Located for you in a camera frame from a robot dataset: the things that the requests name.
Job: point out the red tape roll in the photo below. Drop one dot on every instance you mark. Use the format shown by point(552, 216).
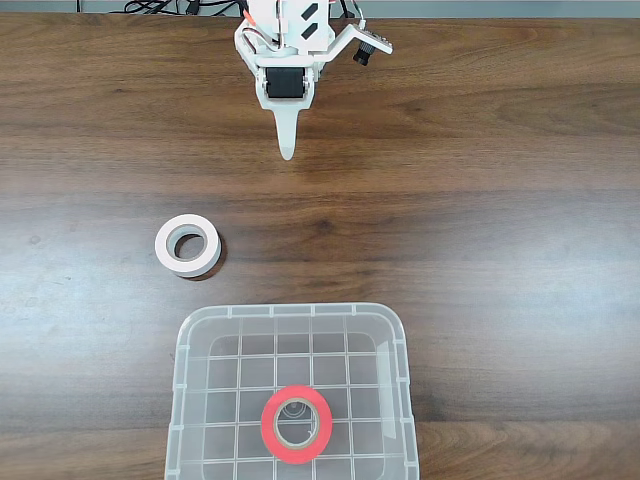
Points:
point(270, 430)

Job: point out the white tape roll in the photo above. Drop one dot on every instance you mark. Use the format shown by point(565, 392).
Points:
point(162, 250)

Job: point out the orange plastic clip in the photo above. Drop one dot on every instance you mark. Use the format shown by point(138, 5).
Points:
point(250, 19)

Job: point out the small gripper camera module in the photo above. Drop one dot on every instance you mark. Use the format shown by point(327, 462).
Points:
point(372, 42)

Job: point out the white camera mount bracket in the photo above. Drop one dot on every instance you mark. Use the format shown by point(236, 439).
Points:
point(342, 42)

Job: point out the clear plastic storage box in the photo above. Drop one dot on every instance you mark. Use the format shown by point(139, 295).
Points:
point(225, 370)

